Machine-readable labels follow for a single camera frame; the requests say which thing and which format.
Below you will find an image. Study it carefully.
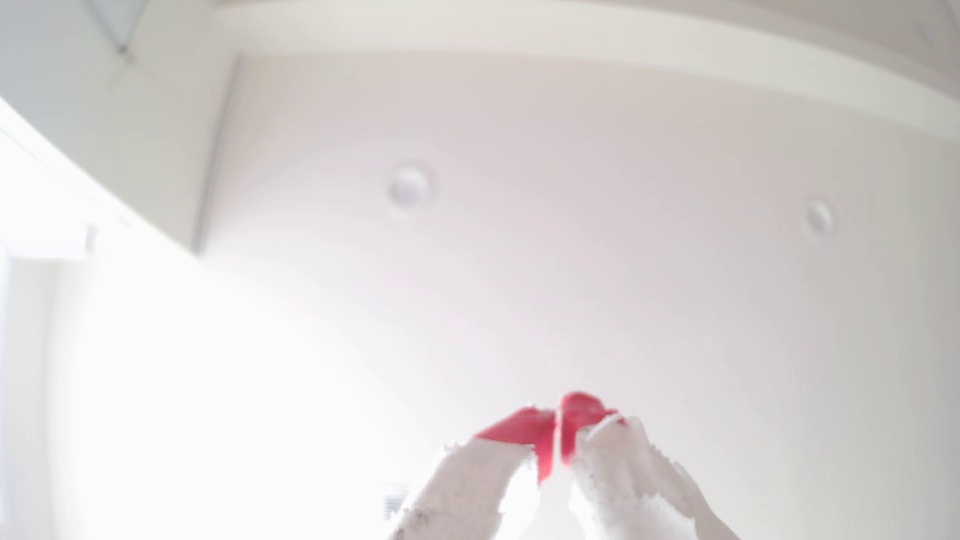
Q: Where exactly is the round recessed ceiling light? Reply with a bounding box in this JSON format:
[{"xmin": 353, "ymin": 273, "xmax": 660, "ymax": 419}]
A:
[
  {"xmin": 386, "ymin": 161, "xmax": 438, "ymax": 213},
  {"xmin": 802, "ymin": 196, "xmax": 837, "ymax": 240}
]

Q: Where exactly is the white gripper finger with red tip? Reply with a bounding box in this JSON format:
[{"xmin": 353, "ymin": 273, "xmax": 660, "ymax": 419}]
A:
[
  {"xmin": 388, "ymin": 405, "xmax": 558, "ymax": 540},
  {"xmin": 559, "ymin": 390, "xmax": 741, "ymax": 540}
]

